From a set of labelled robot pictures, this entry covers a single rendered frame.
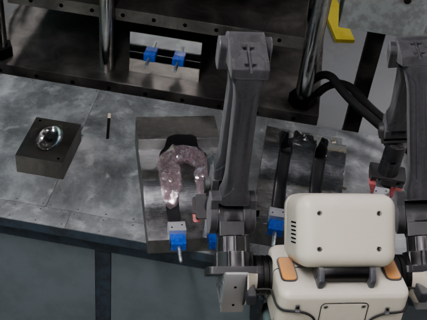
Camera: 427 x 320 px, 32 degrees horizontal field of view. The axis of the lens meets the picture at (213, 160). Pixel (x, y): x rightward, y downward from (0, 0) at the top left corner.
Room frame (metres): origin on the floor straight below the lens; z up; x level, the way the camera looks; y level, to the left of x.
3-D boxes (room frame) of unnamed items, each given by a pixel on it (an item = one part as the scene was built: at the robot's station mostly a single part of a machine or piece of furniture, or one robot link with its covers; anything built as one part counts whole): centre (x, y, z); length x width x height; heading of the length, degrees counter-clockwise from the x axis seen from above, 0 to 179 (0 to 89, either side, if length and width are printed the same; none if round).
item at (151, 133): (1.72, 0.09, 0.85); 0.50 x 0.26 x 0.11; 13
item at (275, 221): (1.51, -0.20, 0.89); 0.13 x 0.05 x 0.05; 176
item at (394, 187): (1.65, -0.51, 0.99); 0.07 x 0.07 x 0.09; 86
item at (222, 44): (1.32, -0.03, 1.40); 0.11 x 0.06 x 0.43; 100
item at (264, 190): (1.78, -0.28, 0.87); 0.50 x 0.26 x 0.14; 176
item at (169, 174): (1.71, 0.08, 0.90); 0.26 x 0.18 x 0.08; 13
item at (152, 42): (2.61, 0.21, 0.87); 0.50 x 0.27 x 0.17; 176
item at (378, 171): (1.65, -0.50, 1.06); 0.10 x 0.07 x 0.07; 86
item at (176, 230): (1.44, 0.07, 0.85); 0.13 x 0.05 x 0.05; 13
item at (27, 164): (1.81, 0.53, 0.83); 0.20 x 0.15 x 0.07; 176
